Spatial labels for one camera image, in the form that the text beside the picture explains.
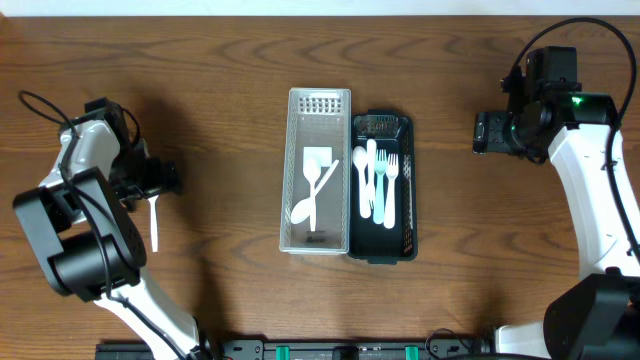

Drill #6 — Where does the black mesh plastic tray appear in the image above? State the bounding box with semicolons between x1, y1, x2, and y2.
348;109;418;265

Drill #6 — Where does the white spoon angled large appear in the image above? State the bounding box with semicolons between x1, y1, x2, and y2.
303;157;321;232

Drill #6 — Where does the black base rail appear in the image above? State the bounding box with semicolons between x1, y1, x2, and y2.
94;327;496;360

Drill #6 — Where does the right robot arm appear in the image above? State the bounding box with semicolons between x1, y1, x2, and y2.
472;46;639;359

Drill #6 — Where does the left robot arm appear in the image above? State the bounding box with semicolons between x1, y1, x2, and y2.
12;98;216;359

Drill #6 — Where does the clear mesh plastic tray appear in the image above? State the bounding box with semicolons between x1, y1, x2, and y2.
279;87;351;255

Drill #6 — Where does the white spoon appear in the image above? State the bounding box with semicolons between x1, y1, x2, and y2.
291;160;339;224
352;146;371;219
148;195;159;253

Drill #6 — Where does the white fork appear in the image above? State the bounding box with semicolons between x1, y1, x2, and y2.
383;153;399;229
366;138;377;209
373;149;388;225

